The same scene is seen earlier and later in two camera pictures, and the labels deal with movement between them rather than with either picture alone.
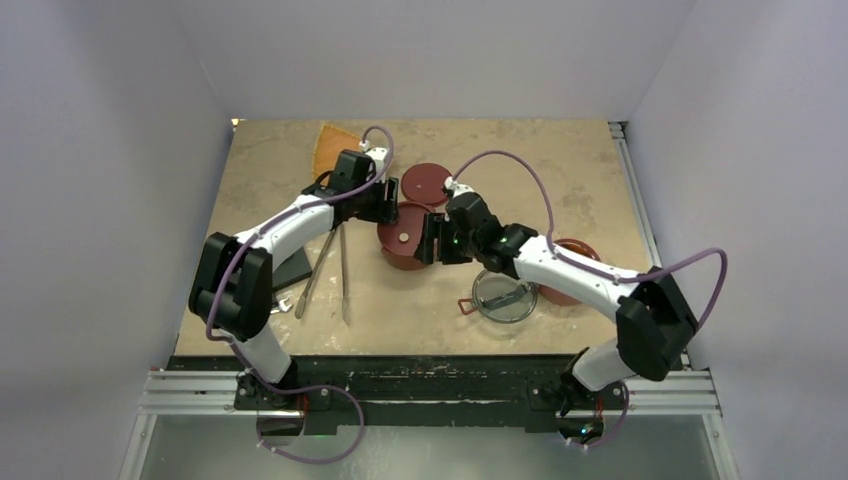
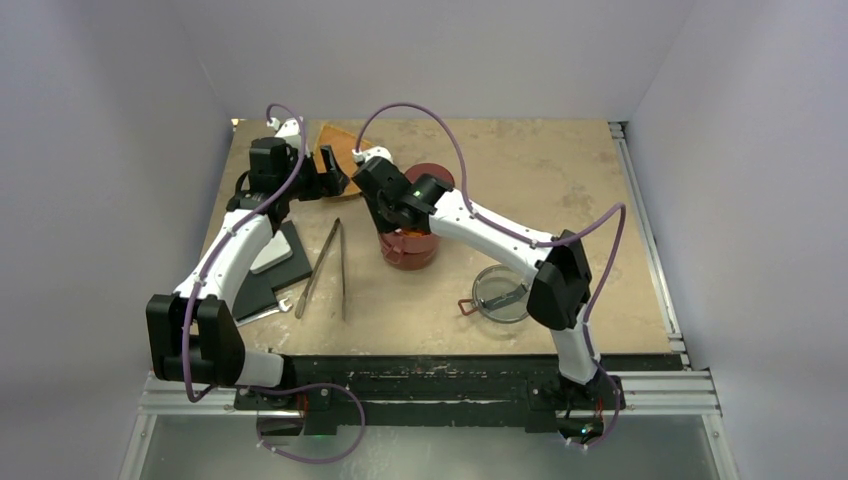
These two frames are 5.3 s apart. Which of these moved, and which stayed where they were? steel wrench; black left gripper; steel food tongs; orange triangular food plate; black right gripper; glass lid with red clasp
Moved: black left gripper; black right gripper
Stayed: steel food tongs; orange triangular food plate; steel wrench; glass lid with red clasp
